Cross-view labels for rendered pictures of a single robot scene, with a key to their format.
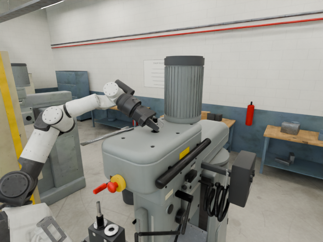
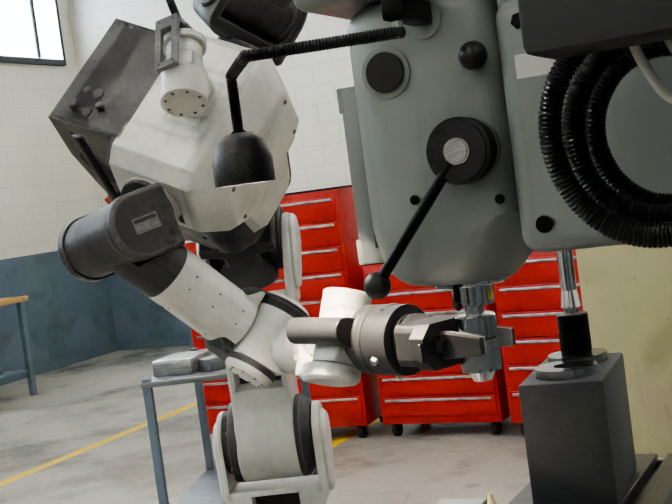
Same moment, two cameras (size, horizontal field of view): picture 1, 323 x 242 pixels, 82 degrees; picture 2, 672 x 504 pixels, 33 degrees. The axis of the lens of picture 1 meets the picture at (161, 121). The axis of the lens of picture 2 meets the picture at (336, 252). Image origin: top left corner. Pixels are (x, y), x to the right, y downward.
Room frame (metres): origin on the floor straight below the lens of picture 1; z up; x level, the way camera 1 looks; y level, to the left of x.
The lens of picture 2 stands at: (0.44, -1.27, 1.43)
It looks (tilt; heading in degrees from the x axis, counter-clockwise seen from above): 3 degrees down; 82
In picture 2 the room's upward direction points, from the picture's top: 8 degrees counter-clockwise
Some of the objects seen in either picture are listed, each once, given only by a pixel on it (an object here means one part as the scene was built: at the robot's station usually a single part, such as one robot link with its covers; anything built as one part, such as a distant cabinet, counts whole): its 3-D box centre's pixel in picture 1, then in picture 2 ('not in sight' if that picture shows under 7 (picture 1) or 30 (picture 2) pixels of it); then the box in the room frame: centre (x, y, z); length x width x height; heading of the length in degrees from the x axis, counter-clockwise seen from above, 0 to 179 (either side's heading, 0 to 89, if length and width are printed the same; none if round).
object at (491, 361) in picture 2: not in sight; (479, 345); (0.77, 0.03, 1.23); 0.05 x 0.05 x 0.06
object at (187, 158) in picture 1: (188, 157); not in sight; (0.71, -0.11, 1.79); 0.45 x 0.04 x 0.04; 146
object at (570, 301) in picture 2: (98, 209); (567, 276); (1.01, 0.41, 1.26); 0.03 x 0.03 x 0.11
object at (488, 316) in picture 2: not in sight; (475, 318); (0.77, 0.03, 1.26); 0.05 x 0.05 x 0.01
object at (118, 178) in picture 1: (118, 183); not in sight; (0.57, 0.16, 1.76); 0.06 x 0.02 x 0.06; 56
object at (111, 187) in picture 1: (113, 186); not in sight; (0.55, 0.17, 1.76); 0.04 x 0.03 x 0.04; 56
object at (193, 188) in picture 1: (175, 189); (622, 115); (0.93, -0.08, 1.47); 0.24 x 0.19 x 0.26; 56
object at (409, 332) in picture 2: not in sight; (420, 341); (0.71, 0.10, 1.24); 0.13 x 0.12 x 0.10; 36
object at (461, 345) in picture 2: not in sight; (460, 346); (0.74, 0.01, 1.24); 0.06 x 0.02 x 0.03; 126
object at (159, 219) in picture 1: (156, 210); (456, 140); (0.77, 0.02, 1.47); 0.21 x 0.19 x 0.32; 56
